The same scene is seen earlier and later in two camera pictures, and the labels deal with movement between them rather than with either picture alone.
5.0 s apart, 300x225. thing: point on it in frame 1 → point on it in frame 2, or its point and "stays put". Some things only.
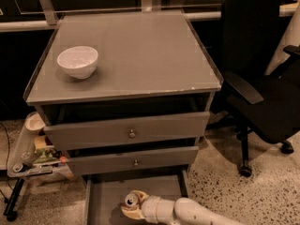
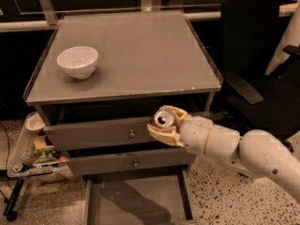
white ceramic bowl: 79,62 stays put
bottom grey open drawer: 103,194 stays put
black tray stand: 9,211 stays put
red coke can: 131,201 → 163,119
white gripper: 152,207 → 194,132
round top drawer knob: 131,135 stays put
